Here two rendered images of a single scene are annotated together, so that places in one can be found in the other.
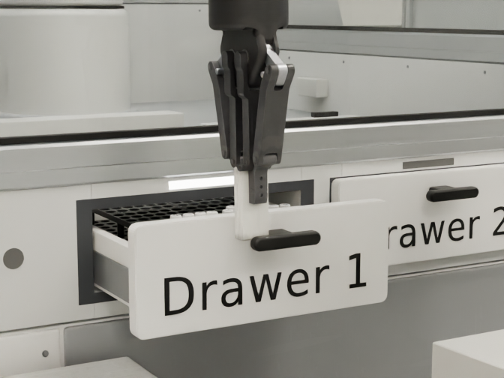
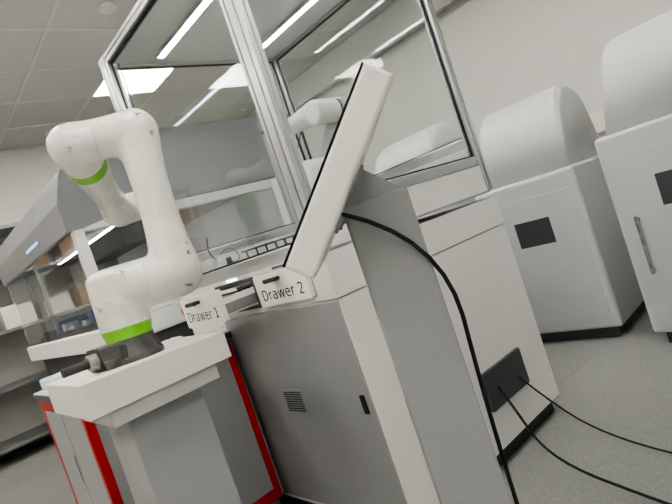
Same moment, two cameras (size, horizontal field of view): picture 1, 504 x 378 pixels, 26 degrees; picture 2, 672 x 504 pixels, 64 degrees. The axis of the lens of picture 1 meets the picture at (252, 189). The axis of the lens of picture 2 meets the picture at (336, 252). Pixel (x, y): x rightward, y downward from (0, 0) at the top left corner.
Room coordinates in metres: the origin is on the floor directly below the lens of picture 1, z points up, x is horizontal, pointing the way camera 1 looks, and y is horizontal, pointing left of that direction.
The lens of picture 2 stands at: (1.19, -1.94, 0.99)
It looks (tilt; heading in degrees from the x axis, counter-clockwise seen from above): 2 degrees down; 79
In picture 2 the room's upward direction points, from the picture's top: 19 degrees counter-clockwise
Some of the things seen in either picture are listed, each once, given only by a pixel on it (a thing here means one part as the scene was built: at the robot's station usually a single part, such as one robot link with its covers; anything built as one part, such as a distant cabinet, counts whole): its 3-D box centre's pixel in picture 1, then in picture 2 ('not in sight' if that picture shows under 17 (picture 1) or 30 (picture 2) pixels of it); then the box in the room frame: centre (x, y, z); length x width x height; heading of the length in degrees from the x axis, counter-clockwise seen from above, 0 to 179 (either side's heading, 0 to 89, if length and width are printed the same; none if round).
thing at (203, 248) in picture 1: (265, 265); (203, 309); (1.07, -0.01, 0.87); 0.29 x 0.02 x 0.11; 119
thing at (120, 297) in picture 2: not in sight; (123, 300); (0.91, -0.44, 0.99); 0.16 x 0.13 x 0.19; 0
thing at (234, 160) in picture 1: (243, 109); not in sight; (1.05, 0.01, 1.03); 0.04 x 0.01 x 0.11; 119
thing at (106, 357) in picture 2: not in sight; (112, 354); (0.85, -0.48, 0.87); 0.26 x 0.15 x 0.06; 35
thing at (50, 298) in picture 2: not in sight; (138, 274); (0.65, 1.71, 1.13); 1.78 x 1.14 x 0.45; 119
